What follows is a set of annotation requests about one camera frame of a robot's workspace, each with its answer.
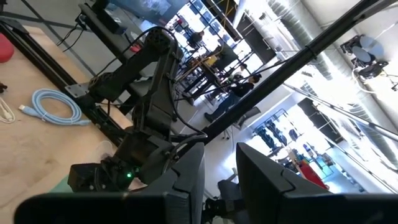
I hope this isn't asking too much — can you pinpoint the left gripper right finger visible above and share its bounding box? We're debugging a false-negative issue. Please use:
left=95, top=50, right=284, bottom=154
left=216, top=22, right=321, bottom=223
left=236, top=142, right=330, bottom=224

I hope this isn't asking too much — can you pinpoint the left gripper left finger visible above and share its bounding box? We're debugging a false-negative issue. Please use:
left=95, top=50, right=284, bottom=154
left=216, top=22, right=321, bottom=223
left=146, top=142, right=206, bottom=224

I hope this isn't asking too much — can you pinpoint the light blue cable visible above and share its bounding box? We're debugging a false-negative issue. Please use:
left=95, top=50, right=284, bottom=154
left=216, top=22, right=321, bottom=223
left=18, top=88, right=92, bottom=126

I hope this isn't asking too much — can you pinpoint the clear plastic tray lid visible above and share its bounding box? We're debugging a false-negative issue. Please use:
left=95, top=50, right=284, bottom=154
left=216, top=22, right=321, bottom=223
left=94, top=139, right=116, bottom=160

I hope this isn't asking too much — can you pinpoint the green plastic tray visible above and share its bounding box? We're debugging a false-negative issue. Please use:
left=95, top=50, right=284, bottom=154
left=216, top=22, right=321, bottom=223
left=49, top=175, right=74, bottom=194

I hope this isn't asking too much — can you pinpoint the person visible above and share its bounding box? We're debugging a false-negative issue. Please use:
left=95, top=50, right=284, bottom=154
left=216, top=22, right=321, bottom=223
left=233, top=63, right=248, bottom=79
left=204, top=73, right=262, bottom=123
left=187, top=30, right=206, bottom=51

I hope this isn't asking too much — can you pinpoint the red desk lamp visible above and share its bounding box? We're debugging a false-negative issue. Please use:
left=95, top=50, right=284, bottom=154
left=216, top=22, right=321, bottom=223
left=0, top=32, right=15, bottom=63

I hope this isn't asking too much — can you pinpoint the black aluminium frame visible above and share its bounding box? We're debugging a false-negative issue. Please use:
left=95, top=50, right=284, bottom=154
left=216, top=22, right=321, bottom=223
left=0, top=0, right=398, bottom=147

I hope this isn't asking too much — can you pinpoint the small beige bundled cable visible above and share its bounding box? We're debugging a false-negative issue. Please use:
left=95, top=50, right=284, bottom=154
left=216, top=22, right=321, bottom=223
left=0, top=97, right=16, bottom=124

